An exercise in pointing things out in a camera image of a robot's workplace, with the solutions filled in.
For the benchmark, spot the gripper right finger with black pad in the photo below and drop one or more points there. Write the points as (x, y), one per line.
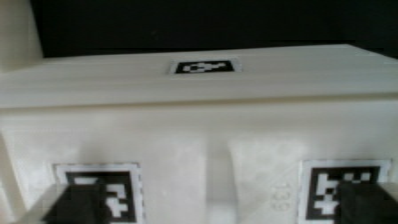
(367, 204)

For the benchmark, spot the white cabinet body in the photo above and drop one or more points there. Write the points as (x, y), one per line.
(313, 73)

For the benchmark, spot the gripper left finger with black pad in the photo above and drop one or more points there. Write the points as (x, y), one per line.
(80, 206)

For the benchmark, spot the white cabinet door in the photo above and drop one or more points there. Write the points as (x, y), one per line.
(127, 148)
(313, 145)

